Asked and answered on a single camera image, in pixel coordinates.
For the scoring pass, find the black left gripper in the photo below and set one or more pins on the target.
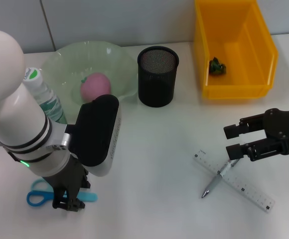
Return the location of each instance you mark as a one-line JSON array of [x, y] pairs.
[[69, 178]]

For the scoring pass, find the blue scissors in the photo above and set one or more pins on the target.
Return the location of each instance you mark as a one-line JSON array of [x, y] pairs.
[[38, 199]]

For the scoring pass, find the green plastic wrapper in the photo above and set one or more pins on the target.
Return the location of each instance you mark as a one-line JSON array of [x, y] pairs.
[[218, 66]]

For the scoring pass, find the green label water bottle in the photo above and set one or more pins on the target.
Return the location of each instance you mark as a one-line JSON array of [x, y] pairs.
[[49, 102]]

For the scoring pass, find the pink peach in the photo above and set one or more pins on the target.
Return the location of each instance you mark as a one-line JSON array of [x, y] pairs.
[[96, 85]]

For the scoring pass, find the silver ballpoint pen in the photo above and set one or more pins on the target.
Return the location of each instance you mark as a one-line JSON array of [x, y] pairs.
[[216, 180]]

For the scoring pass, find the clear plastic ruler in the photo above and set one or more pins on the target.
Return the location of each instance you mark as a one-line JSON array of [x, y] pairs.
[[251, 191]]

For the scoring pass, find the black mesh pen holder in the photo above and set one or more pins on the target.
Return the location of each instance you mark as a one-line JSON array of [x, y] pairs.
[[157, 84]]

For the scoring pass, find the green glass fruit plate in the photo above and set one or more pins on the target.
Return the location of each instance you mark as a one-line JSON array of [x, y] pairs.
[[114, 67]]

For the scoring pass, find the yellow plastic bin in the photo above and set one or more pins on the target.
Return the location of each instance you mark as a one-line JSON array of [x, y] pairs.
[[246, 82]]

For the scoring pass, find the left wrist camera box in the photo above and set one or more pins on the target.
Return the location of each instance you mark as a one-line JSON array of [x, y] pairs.
[[97, 134]]

